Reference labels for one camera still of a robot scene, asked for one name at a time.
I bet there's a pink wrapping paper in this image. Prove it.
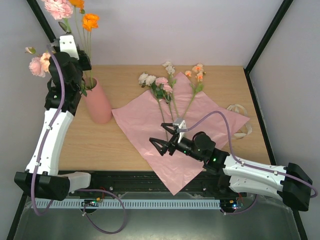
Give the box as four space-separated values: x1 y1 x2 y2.
112 73 249 194

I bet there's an artificial flower bunch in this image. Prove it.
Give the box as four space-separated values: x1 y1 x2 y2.
138 60 207 141

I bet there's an orange poppy stem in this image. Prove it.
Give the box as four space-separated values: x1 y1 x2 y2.
68 0 101 90

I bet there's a pink cylindrical vase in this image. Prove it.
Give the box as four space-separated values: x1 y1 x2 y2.
84 77 113 124

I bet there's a pink rose stem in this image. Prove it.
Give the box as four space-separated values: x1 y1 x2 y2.
25 46 46 78

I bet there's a cream ribbon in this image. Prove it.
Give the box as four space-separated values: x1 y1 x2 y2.
226 104 253 140

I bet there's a pink carnation stem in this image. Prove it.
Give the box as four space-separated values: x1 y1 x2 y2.
42 0 73 34

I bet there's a peach rose stem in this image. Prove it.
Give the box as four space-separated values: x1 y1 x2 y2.
40 52 51 73

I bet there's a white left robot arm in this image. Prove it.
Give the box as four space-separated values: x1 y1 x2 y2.
14 50 91 201

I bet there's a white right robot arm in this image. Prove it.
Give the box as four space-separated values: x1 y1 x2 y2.
158 123 312 212

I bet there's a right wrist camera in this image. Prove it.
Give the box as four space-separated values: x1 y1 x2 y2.
172 117 187 144

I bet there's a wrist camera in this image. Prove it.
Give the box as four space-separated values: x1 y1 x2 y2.
48 33 80 60
172 117 187 144

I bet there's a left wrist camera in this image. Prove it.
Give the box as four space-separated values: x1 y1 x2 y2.
48 33 80 60

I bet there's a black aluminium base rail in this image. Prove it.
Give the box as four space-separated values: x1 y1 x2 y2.
57 170 288 198

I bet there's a left black frame post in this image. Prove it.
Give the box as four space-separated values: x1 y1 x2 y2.
26 0 57 43

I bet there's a black frame post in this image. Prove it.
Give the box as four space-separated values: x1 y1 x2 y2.
26 0 57 43
244 0 294 76

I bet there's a white slotted cable duct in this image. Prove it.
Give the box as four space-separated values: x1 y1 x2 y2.
50 198 221 210

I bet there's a right black frame post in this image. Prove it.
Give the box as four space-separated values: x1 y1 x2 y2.
244 0 294 76

